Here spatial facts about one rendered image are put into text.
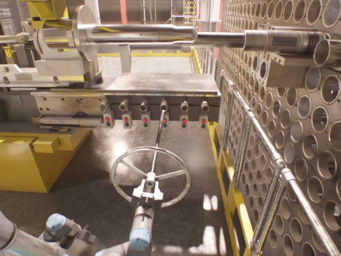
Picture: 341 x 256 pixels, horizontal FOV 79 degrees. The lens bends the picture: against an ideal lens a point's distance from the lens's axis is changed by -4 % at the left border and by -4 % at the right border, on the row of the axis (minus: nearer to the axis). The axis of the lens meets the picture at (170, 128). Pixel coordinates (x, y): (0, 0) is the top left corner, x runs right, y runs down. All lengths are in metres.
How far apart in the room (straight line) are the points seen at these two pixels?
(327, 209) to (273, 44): 1.46
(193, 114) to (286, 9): 1.87
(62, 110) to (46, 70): 0.40
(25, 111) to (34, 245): 1.78
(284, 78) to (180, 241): 1.82
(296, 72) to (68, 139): 2.28
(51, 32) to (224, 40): 1.34
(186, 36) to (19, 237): 1.43
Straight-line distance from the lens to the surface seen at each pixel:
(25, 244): 0.97
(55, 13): 1.86
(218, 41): 1.99
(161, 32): 1.63
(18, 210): 2.48
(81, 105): 2.20
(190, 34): 1.63
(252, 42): 2.03
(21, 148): 2.27
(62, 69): 2.10
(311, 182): 2.46
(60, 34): 1.81
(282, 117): 2.96
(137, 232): 0.85
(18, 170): 2.47
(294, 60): 2.14
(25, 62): 2.78
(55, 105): 2.32
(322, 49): 2.16
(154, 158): 1.19
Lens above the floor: 1.59
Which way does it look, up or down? 29 degrees down
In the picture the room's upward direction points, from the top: straight up
